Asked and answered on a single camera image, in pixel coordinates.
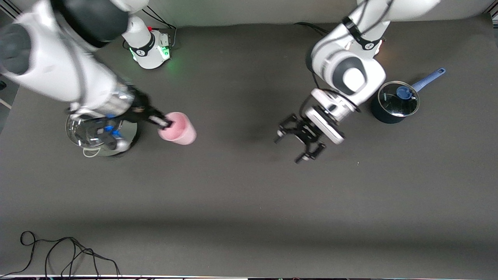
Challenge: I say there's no pink plastic cup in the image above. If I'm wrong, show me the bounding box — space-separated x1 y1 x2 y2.
158 112 197 145

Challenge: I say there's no dark blue saucepan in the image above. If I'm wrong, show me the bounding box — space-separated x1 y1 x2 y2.
370 67 446 124

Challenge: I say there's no glass lid with beige knob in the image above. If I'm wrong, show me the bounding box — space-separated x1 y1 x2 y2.
65 115 125 149

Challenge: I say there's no dark grey table cover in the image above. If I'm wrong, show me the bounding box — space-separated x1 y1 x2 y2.
0 16 498 277

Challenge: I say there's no glass lid with blue knob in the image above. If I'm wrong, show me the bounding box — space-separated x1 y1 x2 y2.
378 81 421 118

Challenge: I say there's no black base cable bundle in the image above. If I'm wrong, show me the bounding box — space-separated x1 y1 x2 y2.
294 21 331 36
141 5 178 49

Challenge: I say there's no thin black loose cable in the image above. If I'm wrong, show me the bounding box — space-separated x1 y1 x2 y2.
0 231 121 278

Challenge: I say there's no aluminium frame rail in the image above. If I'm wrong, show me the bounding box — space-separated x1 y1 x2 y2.
0 0 20 18

